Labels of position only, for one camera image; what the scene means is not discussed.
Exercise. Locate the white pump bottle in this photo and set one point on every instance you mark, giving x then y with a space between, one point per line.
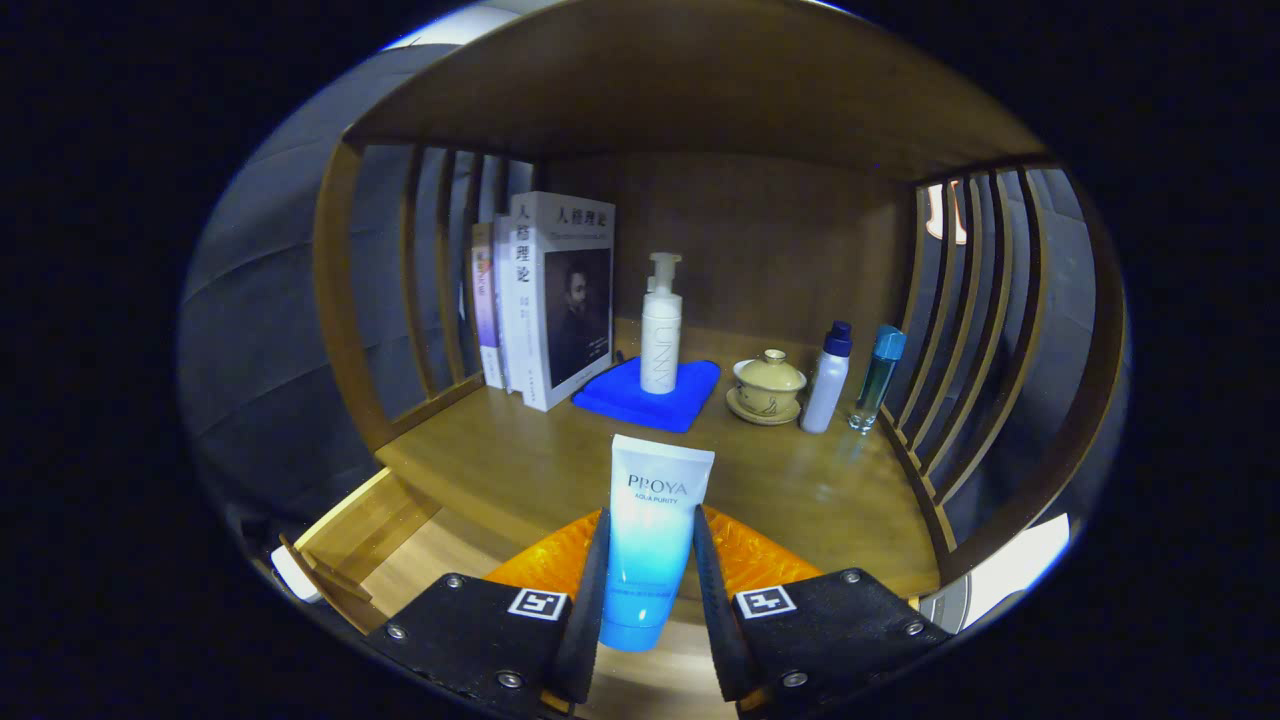
661 340

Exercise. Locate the teal glass bottle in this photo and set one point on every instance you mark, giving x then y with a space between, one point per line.
878 375

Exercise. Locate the thick white portrait book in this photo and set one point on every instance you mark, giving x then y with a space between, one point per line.
570 300

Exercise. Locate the white bottle with blue cap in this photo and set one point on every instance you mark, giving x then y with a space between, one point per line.
825 385

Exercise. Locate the blue and white cosmetic tube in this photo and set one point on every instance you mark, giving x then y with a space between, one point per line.
655 540

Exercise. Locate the thin white book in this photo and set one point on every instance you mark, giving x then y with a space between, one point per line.
503 320

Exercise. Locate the folded blue cloth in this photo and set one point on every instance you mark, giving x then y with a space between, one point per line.
620 400

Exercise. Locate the wooden countertop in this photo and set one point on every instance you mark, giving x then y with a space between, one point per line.
520 470

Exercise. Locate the yellow lidded teacup with saucer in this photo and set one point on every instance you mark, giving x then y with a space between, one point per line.
768 385

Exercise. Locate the purple book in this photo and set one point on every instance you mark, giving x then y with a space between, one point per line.
484 300

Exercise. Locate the brown wooden cabinet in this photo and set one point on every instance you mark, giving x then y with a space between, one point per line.
700 90

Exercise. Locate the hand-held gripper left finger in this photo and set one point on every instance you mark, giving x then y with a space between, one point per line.
590 630

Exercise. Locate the wooden drawer with black knob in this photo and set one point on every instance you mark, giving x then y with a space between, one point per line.
420 570

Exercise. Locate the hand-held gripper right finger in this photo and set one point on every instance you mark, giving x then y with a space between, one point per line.
715 620

